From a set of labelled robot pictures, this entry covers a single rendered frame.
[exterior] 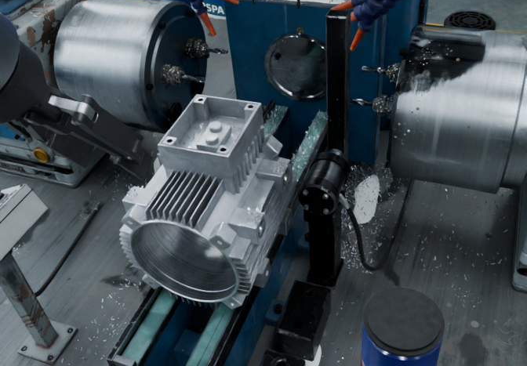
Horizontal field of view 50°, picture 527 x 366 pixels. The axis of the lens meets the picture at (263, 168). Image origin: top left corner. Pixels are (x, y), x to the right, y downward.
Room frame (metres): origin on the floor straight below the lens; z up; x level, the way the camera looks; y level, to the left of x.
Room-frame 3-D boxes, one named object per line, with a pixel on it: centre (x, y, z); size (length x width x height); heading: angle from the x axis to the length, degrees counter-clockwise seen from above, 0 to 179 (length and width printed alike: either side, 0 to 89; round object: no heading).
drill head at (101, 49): (1.01, 0.27, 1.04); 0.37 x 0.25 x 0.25; 65
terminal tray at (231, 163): (0.62, 0.06, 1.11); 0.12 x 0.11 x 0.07; 156
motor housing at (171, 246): (0.58, 0.08, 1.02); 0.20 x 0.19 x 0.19; 156
